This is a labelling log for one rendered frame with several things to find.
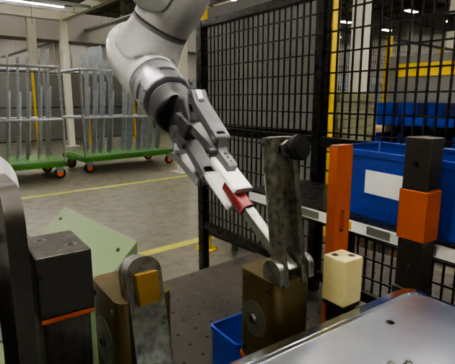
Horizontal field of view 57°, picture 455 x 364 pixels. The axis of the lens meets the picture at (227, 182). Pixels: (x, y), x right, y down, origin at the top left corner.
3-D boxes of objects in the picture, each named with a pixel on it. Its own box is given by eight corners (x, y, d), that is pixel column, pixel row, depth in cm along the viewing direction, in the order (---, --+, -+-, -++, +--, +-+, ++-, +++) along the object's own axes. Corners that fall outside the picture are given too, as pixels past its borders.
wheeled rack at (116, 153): (85, 174, 719) (78, 67, 685) (63, 167, 792) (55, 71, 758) (176, 163, 844) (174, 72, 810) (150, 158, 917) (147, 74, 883)
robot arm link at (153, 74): (134, 56, 67) (149, 76, 64) (184, 59, 73) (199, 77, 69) (125, 104, 73) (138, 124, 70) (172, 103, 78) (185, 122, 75)
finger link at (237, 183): (226, 159, 60) (227, 154, 60) (251, 191, 56) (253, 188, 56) (209, 160, 59) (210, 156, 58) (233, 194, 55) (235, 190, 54)
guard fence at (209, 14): (335, 300, 267) (353, -39, 229) (321, 307, 259) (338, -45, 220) (208, 245, 368) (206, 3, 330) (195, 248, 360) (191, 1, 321)
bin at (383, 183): (455, 244, 67) (464, 163, 64) (324, 204, 93) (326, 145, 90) (512, 229, 75) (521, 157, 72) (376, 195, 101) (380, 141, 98)
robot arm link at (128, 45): (114, 100, 71) (148, 30, 66) (87, 54, 80) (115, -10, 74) (166, 112, 79) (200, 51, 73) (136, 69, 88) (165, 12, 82)
